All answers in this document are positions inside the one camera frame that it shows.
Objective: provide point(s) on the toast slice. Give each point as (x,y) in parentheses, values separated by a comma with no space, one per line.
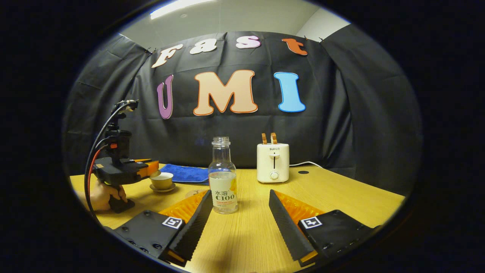
(274,138)
(264,138)

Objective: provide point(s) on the blue towel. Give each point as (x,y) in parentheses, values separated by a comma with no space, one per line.
(185,172)

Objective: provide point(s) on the cream saucer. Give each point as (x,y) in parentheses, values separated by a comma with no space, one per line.
(163,189)

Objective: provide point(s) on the clear water bottle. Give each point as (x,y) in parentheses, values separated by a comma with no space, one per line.
(223,189)

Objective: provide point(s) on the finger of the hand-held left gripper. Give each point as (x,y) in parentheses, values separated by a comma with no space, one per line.
(149,168)

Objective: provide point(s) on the black backdrop cloth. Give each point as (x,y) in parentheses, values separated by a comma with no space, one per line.
(341,113)

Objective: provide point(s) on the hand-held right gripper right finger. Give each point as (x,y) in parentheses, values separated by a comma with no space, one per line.
(286,227)

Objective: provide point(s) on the cream teacup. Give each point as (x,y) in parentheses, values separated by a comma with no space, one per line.
(163,181)

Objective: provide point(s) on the cream toaster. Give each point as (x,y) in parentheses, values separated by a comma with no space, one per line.
(273,163)

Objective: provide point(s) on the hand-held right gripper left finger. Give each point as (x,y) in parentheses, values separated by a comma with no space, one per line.
(195,227)

